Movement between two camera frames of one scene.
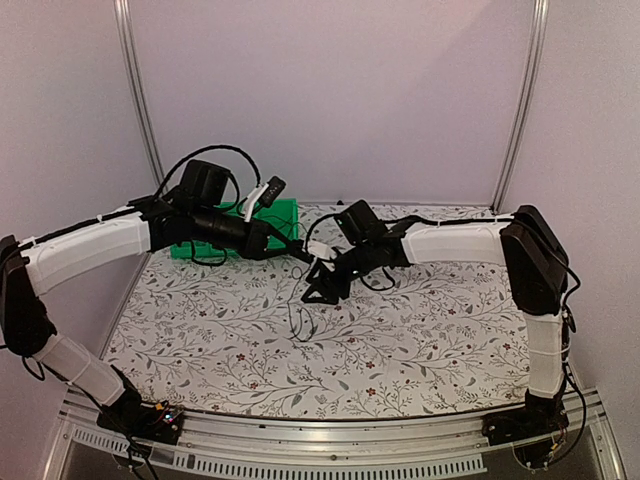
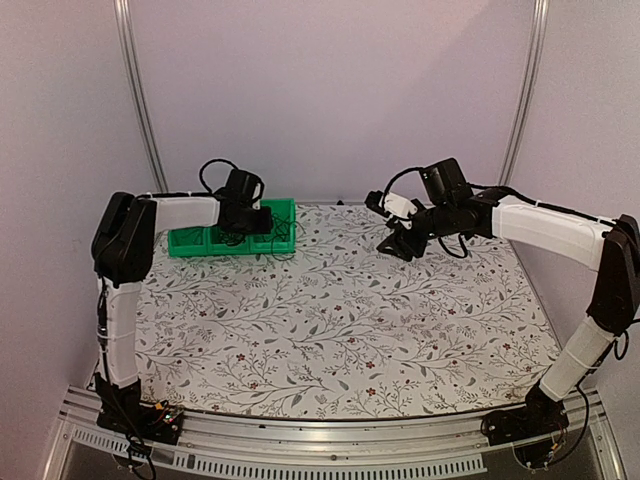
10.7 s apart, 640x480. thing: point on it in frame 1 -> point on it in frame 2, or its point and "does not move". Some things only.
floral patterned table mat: (238, 337) does not move
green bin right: (283, 215) does not move
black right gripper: (341, 290) -> (402, 241)
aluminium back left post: (123, 11) does not move
